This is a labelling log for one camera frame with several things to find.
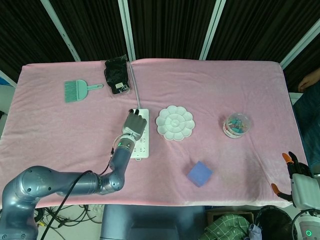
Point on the white partition post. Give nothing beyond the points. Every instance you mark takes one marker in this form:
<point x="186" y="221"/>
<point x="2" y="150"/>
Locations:
<point x="300" y="47"/>
<point x="62" y="32"/>
<point x="212" y="30"/>
<point x="127" y="30"/>

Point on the black packaged bag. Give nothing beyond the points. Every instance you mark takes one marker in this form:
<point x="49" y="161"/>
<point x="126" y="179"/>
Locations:
<point x="116" y="75"/>

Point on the teal small brush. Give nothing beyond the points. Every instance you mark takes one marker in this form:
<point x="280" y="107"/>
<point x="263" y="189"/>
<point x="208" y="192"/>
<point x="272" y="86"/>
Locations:
<point x="75" y="91"/>

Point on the grey robot torso base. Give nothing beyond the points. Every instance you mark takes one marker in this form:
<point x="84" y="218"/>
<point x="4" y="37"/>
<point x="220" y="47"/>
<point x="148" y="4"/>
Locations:
<point x="152" y="222"/>

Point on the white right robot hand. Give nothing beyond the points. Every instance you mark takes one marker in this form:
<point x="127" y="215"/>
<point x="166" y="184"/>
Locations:
<point x="303" y="187"/>

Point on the blue denim clothing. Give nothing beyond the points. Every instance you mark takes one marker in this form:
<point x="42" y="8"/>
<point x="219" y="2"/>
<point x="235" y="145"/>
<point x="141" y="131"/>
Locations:
<point x="308" y="125"/>

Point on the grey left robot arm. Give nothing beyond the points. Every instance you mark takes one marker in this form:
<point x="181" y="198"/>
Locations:
<point x="75" y="182"/>

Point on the purple cube block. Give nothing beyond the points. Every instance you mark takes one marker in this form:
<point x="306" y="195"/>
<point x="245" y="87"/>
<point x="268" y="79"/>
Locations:
<point x="199" y="173"/>

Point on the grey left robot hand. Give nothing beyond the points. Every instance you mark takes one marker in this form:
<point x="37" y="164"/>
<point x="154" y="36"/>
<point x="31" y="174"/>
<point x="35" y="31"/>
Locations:
<point x="135" y="125"/>

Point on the clear jar of coloured clips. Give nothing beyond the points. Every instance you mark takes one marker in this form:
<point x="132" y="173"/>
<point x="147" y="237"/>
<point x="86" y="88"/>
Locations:
<point x="237" y="125"/>

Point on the black trash bin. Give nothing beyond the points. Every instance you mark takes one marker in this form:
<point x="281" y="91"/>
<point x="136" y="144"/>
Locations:
<point x="273" y="222"/>

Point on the white power strip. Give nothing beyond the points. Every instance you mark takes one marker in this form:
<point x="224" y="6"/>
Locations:
<point x="145" y="147"/>

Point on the white flower paint palette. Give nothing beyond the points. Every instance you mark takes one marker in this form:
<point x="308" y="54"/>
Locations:
<point x="175" y="122"/>

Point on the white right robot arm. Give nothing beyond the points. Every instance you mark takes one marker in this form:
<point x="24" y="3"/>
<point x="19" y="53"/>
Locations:
<point x="308" y="225"/>

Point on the pink tablecloth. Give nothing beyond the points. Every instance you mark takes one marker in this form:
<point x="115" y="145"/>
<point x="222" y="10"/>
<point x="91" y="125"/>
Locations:
<point x="212" y="85"/>

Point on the bystander bare hand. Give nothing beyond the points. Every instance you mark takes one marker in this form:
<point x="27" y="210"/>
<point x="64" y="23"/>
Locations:
<point x="308" y="82"/>

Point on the green plaid cloth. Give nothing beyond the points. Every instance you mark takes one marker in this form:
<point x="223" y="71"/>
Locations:
<point x="225" y="228"/>

